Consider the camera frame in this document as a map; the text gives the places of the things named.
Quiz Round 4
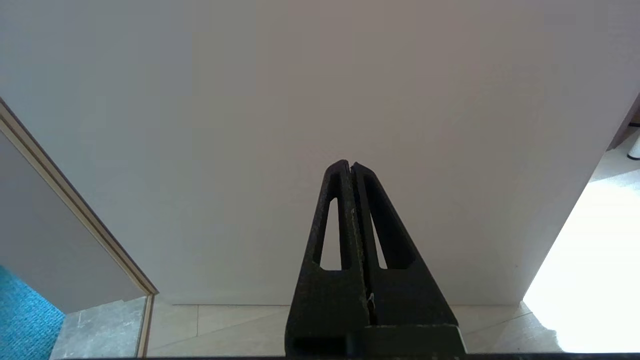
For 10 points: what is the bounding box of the beige wooden door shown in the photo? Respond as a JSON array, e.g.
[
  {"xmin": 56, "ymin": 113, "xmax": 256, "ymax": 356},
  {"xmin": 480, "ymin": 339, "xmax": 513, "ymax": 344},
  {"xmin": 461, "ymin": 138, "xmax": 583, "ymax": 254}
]
[{"xmin": 0, "ymin": 0, "xmax": 640, "ymax": 307}]

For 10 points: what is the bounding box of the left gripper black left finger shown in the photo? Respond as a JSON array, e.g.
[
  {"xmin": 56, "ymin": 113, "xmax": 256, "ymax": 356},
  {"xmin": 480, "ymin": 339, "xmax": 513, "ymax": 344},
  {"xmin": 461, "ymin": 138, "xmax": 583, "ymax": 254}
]
[{"xmin": 286, "ymin": 160, "xmax": 371, "ymax": 337}]

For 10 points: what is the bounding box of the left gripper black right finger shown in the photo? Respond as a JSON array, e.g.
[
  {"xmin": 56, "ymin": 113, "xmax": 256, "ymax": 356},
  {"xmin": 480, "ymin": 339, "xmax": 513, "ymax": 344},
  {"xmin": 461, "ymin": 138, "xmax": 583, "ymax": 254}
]
[{"xmin": 351, "ymin": 161, "xmax": 460, "ymax": 328}]

